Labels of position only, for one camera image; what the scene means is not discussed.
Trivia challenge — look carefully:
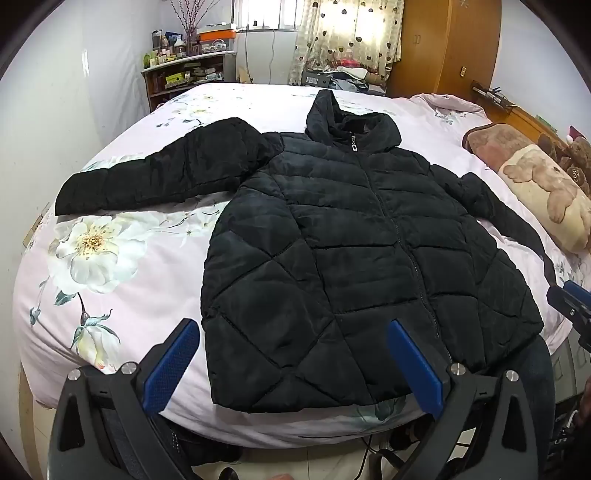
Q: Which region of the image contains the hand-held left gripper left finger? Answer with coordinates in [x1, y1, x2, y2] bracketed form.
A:
[48, 318, 203, 480]

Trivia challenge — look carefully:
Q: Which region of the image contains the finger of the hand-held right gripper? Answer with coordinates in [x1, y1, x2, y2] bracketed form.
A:
[547, 279, 591, 328]

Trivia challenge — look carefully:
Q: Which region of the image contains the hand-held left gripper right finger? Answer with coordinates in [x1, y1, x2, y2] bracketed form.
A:
[387, 319, 541, 480]

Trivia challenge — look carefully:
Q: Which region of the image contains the black hooded puffer jacket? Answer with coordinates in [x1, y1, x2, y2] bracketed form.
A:
[54, 89, 557, 414]

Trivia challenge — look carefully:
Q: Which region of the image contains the pile of clothes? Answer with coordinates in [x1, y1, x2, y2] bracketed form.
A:
[302, 58, 393, 96]

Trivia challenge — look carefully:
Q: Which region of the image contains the bed with floral pink sheet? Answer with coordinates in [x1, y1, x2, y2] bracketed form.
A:
[11, 82, 591, 449]

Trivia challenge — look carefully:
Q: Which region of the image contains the bear print pillow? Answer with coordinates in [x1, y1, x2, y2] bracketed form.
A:
[463, 124, 591, 254]

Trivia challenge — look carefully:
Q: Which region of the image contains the brown teddy bear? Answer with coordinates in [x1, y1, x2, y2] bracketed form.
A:
[538, 124, 591, 197]

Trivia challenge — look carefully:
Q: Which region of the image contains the wooden headboard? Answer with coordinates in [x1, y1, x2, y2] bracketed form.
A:
[471, 80, 591, 153]

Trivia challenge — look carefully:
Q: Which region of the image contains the wooden wardrobe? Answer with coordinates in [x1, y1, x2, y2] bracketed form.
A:
[385, 0, 502, 104]

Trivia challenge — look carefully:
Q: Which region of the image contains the cluttered wooden shelf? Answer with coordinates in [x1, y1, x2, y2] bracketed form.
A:
[141, 50, 238, 112]

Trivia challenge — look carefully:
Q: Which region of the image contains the vase with dry branches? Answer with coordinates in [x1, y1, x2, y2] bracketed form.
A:
[168, 0, 208, 57]

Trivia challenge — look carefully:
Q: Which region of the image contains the heart print curtain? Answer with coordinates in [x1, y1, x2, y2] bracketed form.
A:
[288, 0, 407, 87]

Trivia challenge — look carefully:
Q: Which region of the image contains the black cable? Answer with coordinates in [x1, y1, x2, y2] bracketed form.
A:
[355, 436, 376, 480]

